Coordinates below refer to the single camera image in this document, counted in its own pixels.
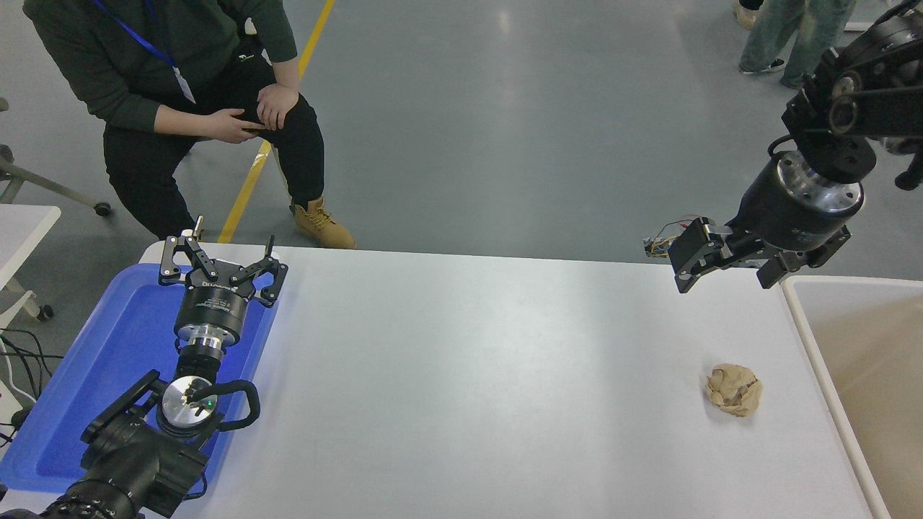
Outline black cables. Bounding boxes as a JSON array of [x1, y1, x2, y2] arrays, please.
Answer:
[[0, 328, 66, 448]]

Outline large pale bin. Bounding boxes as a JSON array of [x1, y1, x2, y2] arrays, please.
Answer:
[[781, 275, 923, 519]]

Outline person's left hand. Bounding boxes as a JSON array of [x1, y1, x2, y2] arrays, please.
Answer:
[[256, 82, 301, 132]]

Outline blue lanyard with badge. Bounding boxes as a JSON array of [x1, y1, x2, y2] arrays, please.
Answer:
[[90, 0, 198, 105]]

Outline person's right hand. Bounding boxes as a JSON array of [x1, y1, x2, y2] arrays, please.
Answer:
[[206, 107, 268, 144]]

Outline circuit board with coloured wires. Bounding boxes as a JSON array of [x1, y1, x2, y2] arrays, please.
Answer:
[[643, 215, 702, 259]]

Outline grey chair base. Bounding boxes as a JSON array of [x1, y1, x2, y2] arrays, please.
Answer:
[[0, 97, 113, 218]]

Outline blue plastic tray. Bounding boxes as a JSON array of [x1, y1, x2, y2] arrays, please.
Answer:
[[0, 263, 281, 494]]

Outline tan paper ball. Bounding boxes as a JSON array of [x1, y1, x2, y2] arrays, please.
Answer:
[[705, 363, 764, 418]]

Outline white power strip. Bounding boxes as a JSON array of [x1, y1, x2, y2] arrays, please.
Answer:
[[0, 378, 31, 435]]

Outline person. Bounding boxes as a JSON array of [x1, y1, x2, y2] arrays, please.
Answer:
[[732, 0, 765, 30], [22, 0, 358, 251], [738, 0, 859, 91]]

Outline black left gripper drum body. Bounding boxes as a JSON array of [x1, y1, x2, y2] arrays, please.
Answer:
[[175, 267, 255, 341]]

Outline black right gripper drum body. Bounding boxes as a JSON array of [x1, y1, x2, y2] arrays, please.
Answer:
[[728, 164, 853, 254]]

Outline white side table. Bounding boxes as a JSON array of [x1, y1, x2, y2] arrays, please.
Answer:
[[0, 204, 63, 322]]

